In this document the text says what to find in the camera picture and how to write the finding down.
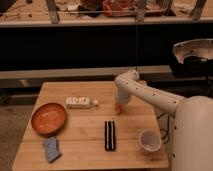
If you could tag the red crate in background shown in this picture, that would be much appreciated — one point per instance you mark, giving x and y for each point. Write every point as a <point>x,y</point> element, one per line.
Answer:
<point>118,8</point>

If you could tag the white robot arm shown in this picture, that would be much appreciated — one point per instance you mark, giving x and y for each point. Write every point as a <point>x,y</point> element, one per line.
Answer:
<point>192,148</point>

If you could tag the white paper cup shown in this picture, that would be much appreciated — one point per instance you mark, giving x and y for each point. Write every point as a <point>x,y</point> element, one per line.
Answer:
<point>149,141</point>

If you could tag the blue cloth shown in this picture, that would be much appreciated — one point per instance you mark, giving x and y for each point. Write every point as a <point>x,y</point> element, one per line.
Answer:
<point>52,151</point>

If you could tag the wooden table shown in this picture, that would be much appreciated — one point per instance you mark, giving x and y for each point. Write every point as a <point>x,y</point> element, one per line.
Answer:
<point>82,140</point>

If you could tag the orange bowl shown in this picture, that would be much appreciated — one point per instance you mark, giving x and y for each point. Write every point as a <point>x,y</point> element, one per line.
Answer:
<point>48,118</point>

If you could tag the black striped rectangular block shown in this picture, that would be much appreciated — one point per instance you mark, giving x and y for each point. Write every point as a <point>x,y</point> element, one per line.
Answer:
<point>110,137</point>

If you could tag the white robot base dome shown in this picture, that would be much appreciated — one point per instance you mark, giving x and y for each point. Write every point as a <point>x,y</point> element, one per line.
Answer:
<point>196,47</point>

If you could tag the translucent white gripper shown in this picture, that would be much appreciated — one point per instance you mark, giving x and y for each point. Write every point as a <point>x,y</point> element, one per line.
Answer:
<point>123,105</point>

